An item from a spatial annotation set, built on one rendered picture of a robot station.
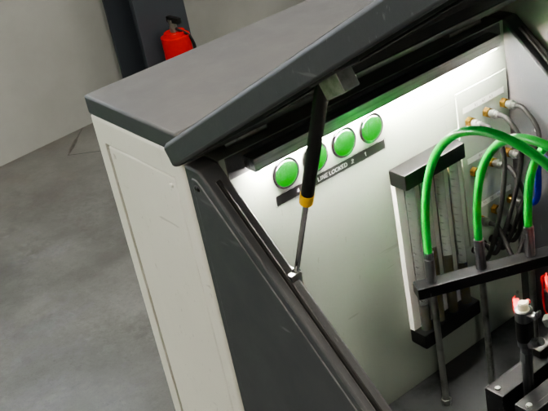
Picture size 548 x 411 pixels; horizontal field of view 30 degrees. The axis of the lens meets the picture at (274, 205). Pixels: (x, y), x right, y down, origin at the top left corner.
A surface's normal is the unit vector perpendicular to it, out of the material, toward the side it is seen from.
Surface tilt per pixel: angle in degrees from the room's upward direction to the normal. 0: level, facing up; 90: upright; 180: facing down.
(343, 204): 90
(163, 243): 90
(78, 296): 0
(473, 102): 90
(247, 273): 90
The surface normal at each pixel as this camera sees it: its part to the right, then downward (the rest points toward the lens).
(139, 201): -0.77, 0.42
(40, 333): -0.18, -0.86
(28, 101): 0.65, 0.26
